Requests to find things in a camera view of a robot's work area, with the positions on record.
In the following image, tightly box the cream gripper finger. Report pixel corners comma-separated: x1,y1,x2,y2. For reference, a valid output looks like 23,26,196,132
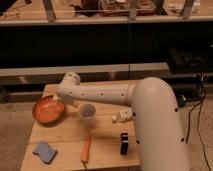
52,95,58,101

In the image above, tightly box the orange ceramic bowl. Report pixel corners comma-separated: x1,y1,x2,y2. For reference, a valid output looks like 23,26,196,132
32,95,65,124

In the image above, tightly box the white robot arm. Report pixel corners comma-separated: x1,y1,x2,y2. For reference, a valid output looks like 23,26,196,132
56,72,192,171

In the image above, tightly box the wooden table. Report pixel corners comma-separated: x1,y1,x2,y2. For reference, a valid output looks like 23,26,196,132
20,79,158,171

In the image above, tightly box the blue sponge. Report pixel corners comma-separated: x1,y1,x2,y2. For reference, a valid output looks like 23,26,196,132
32,141,57,164

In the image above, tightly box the orange carrot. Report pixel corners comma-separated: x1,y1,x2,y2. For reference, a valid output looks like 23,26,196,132
81,136,91,163

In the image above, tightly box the white plastic bottle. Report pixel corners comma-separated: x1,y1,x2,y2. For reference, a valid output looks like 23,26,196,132
111,108,133,123

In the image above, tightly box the black binder clip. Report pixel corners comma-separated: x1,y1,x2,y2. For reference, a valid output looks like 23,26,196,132
120,133,129,155

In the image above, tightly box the black power cable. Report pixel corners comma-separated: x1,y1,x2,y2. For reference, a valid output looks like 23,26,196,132
179,74,213,171

